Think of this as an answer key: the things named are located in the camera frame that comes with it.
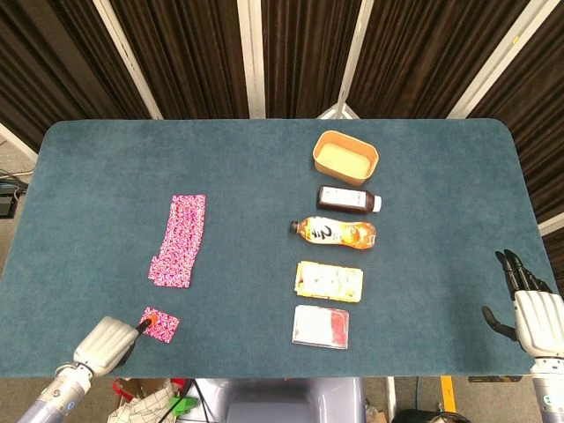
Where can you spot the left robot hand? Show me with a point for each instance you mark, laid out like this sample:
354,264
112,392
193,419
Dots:
106,341

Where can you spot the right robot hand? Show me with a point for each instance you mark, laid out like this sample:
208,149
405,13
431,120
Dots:
539,321

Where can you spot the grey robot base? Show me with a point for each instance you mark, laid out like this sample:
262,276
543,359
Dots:
282,401

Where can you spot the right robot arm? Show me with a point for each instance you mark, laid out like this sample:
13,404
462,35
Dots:
548,392

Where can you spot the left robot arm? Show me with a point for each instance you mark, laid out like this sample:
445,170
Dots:
57,394

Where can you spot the red container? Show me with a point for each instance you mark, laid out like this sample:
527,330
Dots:
119,390

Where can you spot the checked white cloth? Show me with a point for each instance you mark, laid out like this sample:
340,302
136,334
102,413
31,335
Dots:
141,405

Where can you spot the green plastic object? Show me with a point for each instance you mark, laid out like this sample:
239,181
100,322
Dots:
184,405

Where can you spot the pink patterned long cloth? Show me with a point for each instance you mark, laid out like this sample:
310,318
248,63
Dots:
183,238

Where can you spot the clear case with red card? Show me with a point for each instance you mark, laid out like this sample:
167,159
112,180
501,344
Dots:
319,328

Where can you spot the yellow snack package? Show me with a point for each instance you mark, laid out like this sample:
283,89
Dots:
328,282

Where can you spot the orange tea bottle black cap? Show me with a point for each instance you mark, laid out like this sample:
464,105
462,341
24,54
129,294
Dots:
335,232

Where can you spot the dark bottle white cap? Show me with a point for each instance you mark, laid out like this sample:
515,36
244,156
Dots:
346,200

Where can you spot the orange plastic container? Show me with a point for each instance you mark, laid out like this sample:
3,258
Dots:
346,161

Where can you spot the dark brown curtain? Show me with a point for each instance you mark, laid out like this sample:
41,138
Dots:
198,53

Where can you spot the white frame post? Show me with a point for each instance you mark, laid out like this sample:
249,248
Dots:
253,57
128,57
352,57
493,66

